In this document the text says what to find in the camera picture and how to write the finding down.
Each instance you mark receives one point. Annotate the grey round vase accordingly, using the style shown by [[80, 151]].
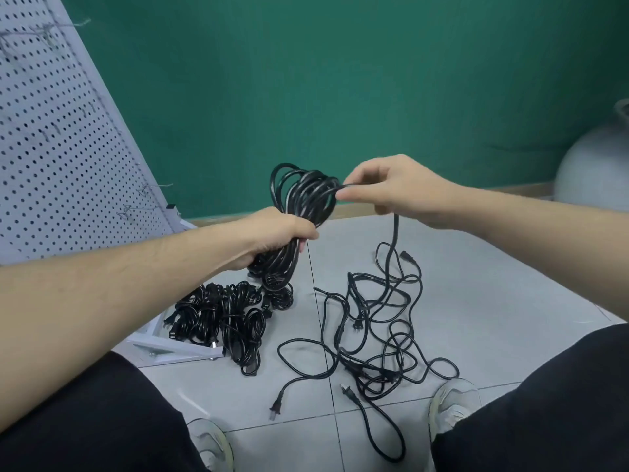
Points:
[[597, 167]]

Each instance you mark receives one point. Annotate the person's black trouser leg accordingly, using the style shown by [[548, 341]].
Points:
[[93, 422], [550, 407]]

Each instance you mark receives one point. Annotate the person's right hand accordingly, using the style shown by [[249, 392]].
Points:
[[413, 191]]

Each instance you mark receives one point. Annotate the person's left thumb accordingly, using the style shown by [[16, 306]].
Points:
[[297, 227]]

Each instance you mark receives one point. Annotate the white perforated pegboard panel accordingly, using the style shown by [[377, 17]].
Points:
[[64, 142]]

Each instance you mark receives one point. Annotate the person's white shoe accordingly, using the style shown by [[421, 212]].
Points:
[[211, 444], [454, 403]]

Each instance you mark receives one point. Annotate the person's right thumb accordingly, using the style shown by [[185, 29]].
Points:
[[361, 193]]

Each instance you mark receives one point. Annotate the person's white left shoe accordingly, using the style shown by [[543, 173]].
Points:
[[211, 444]]

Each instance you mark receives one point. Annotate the person's left hand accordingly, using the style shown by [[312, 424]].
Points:
[[268, 230]]

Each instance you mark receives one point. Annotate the person's right forearm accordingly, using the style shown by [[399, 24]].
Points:
[[545, 240]]

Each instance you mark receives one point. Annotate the metal pegboard hook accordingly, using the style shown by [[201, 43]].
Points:
[[153, 189], [59, 30], [140, 211]]

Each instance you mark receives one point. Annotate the person's white right shoe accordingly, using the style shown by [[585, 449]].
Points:
[[454, 403]]

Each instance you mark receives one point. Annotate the person's black trouser right leg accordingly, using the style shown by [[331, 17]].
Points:
[[550, 407]]

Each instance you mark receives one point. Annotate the person's left forearm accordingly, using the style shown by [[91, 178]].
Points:
[[113, 299]]

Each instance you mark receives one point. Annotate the person's black trouser left leg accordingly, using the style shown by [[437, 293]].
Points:
[[93, 422]]

